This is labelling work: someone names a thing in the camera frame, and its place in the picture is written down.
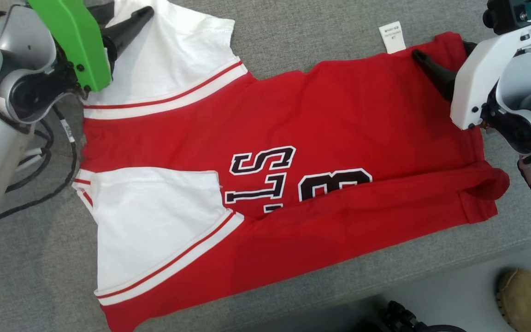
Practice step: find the tan suede shoe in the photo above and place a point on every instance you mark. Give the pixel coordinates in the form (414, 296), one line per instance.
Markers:
(530, 299)

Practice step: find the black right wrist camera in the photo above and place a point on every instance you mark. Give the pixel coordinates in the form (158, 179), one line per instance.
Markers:
(500, 16)

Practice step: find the red white jersey garment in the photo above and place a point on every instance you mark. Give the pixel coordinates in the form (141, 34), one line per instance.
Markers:
(293, 120)

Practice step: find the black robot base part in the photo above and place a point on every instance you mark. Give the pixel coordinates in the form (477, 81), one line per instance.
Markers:
(404, 318)

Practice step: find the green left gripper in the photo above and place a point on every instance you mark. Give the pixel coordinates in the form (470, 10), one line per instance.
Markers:
(72, 37)

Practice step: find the grey fabric sofa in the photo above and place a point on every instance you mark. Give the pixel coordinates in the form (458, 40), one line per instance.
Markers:
(26, 276)

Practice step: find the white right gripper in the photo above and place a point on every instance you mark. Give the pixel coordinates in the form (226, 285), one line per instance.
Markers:
(477, 78)

